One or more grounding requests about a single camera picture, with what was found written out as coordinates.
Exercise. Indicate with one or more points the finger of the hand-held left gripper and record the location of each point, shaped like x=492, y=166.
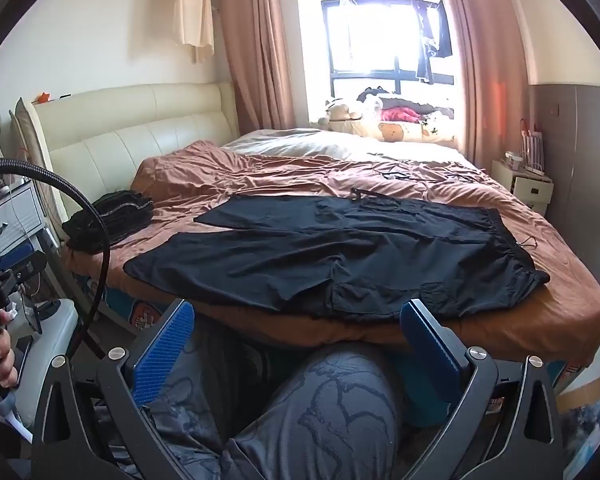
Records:
x=25, y=267

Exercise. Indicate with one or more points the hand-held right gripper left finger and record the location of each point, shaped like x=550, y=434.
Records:
x=162, y=355

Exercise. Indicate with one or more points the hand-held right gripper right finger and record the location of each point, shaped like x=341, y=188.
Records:
x=430, y=347

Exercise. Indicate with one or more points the black pants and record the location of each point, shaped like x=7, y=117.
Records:
x=305, y=255

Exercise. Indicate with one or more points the grey bedside cabinet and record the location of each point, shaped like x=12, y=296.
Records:
x=15, y=215

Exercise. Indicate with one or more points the pile of folded dark clothes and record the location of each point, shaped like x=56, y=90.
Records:
x=115, y=215

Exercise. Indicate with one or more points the person's right leg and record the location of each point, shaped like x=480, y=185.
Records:
x=320, y=410

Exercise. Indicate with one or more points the cream padded headboard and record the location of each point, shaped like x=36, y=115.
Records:
x=130, y=130

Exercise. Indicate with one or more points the white nightstand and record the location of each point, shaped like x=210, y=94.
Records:
x=530, y=192

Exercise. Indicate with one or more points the brown blanket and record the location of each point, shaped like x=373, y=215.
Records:
x=280, y=175

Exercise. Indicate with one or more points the white rack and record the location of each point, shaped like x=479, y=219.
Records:
x=532, y=152

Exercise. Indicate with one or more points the red cloth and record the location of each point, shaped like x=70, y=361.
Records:
x=400, y=115

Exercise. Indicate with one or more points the cream duvet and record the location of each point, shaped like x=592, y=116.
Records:
x=305, y=145

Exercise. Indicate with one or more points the white plush toy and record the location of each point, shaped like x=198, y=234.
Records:
x=337, y=110

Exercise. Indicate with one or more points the dark clothes heap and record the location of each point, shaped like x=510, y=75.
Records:
x=380, y=95

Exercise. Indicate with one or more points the pink curtain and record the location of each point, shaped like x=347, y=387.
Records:
x=485, y=60
x=255, y=50

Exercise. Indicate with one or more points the cream hanging cloth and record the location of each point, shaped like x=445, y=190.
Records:
x=192, y=10

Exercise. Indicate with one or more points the window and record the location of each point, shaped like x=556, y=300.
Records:
x=365, y=35

